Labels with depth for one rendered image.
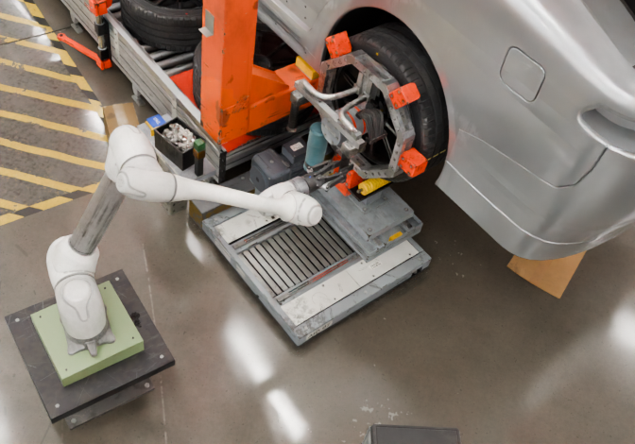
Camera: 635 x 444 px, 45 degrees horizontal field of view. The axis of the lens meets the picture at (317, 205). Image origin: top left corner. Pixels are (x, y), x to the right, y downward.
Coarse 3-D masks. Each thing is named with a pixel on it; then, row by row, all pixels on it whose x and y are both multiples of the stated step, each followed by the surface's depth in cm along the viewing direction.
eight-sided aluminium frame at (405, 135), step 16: (336, 64) 319; (352, 64) 310; (368, 64) 309; (320, 80) 334; (384, 80) 300; (384, 96) 302; (400, 112) 305; (400, 128) 302; (400, 144) 306; (352, 160) 340; (368, 176) 334; (384, 176) 325
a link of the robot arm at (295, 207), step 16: (176, 176) 260; (176, 192) 258; (192, 192) 264; (208, 192) 267; (224, 192) 268; (240, 192) 270; (288, 192) 283; (256, 208) 270; (272, 208) 270; (288, 208) 273; (304, 208) 272; (320, 208) 275; (304, 224) 275
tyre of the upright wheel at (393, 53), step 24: (384, 24) 327; (360, 48) 315; (384, 48) 304; (408, 48) 307; (336, 72) 337; (408, 72) 300; (432, 72) 304; (432, 96) 302; (432, 120) 304; (432, 144) 309
